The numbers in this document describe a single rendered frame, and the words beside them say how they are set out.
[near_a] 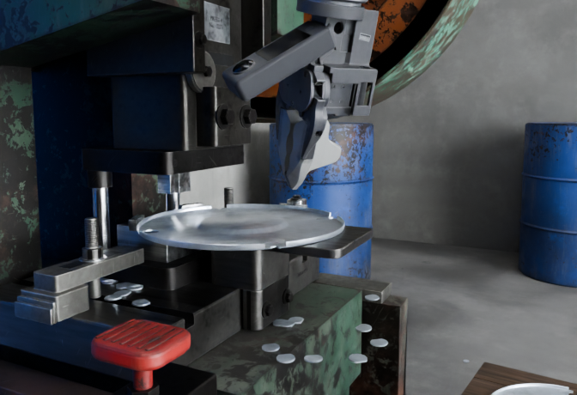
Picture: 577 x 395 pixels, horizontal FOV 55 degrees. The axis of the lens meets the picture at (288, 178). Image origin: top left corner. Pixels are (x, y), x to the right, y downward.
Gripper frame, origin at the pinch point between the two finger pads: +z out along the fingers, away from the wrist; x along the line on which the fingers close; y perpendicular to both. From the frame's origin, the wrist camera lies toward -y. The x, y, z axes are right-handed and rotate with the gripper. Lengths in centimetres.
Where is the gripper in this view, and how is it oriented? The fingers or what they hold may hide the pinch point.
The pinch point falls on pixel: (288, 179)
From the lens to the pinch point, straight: 64.5
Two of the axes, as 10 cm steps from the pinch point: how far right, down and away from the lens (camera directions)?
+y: 8.8, -0.6, 4.7
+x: -4.6, -3.8, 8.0
